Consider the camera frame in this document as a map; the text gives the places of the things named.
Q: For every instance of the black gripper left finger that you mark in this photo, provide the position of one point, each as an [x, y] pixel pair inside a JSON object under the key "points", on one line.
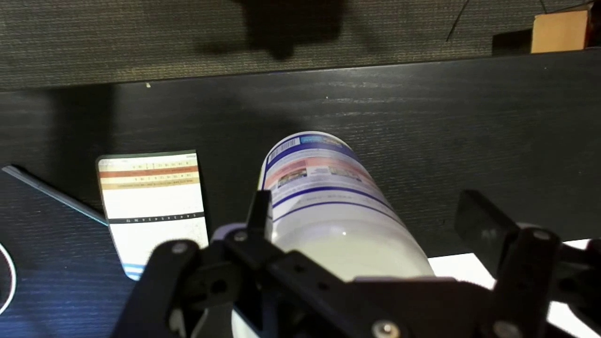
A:
{"points": [[187, 282]]}

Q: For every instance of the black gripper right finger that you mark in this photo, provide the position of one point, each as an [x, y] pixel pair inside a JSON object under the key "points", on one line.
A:
{"points": [[527, 269]]}

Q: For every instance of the white bottle blue yellow label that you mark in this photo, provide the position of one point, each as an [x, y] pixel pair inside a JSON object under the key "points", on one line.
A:
{"points": [[338, 207]]}

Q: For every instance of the printed white paper sheet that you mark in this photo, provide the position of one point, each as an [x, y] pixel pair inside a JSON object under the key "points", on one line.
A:
{"points": [[462, 269]]}

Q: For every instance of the white card brown stripes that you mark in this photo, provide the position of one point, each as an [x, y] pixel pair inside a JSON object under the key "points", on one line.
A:
{"points": [[150, 213]]}

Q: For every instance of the dark blue desk mat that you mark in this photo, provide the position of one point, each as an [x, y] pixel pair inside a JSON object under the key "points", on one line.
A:
{"points": [[56, 269]]}

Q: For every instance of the light wooden block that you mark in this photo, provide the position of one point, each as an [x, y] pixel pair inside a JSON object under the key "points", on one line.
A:
{"points": [[559, 31]]}

